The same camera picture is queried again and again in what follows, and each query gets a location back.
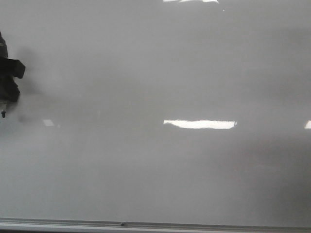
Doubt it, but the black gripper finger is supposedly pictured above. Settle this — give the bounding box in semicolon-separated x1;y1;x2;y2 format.
0;57;26;79
0;73;20;102

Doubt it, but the white marker with black cap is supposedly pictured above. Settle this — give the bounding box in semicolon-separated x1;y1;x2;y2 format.
0;31;10;119

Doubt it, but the white whiteboard with aluminium frame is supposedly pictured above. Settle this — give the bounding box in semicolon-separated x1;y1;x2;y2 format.
0;0;311;233

